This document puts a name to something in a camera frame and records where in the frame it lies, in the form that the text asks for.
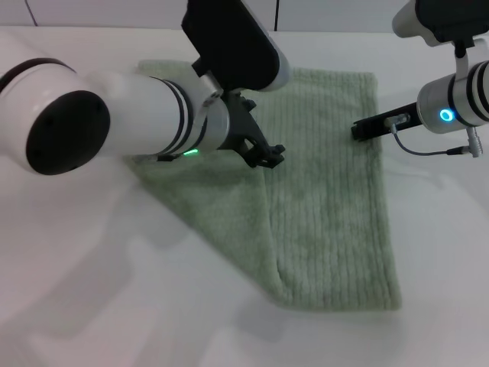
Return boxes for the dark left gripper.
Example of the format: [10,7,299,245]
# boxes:
[222,93,286,170]

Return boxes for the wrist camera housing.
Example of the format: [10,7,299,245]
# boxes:
[180,0,292,101]
[391,0,489,77]

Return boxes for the grey right wrist cable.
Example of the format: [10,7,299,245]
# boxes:
[384,113,471,156]

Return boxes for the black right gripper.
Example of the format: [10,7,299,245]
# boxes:
[351,101,422,144]

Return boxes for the left wrist camera housing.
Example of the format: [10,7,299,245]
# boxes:
[180,0,292,101]

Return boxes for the right wrist camera housing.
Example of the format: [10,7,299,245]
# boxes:
[391,0,489,77]

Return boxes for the pale green ribbed towel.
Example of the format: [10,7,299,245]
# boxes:
[129,59,404,310]

